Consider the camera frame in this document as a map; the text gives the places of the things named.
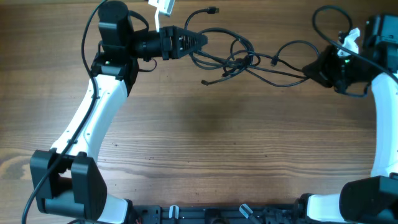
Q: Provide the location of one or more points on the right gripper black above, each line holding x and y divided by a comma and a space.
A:
320, 71

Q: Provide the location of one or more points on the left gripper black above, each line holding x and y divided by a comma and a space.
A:
166, 50

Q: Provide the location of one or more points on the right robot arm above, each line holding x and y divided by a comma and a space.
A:
367, 58

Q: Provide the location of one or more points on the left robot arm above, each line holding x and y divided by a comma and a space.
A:
66, 178

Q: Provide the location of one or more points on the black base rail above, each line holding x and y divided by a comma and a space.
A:
201, 215

